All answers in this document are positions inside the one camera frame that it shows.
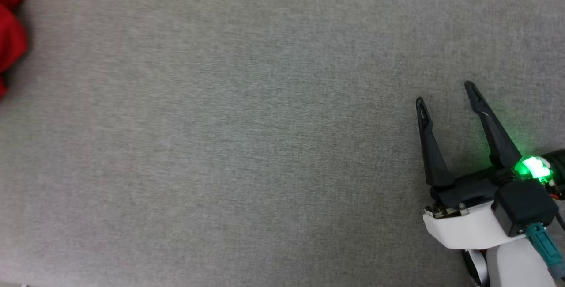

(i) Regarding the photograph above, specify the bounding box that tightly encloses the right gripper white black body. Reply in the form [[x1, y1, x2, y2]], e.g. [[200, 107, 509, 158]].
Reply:
[[422, 149, 565, 250]]

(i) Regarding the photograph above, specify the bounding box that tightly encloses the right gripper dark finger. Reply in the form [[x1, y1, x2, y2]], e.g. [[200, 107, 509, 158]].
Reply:
[[416, 97, 456, 188], [464, 81, 523, 170]]

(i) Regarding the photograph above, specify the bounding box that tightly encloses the red basketball jersey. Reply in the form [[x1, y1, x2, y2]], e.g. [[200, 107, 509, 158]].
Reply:
[[0, 0, 32, 100]]

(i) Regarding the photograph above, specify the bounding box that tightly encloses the grey fabric sofa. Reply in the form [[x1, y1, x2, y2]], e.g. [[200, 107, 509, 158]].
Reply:
[[0, 0, 565, 287]]

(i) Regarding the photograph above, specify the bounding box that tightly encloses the teal right camera cable plug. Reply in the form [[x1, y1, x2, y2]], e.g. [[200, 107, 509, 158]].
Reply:
[[525, 223, 565, 281]]

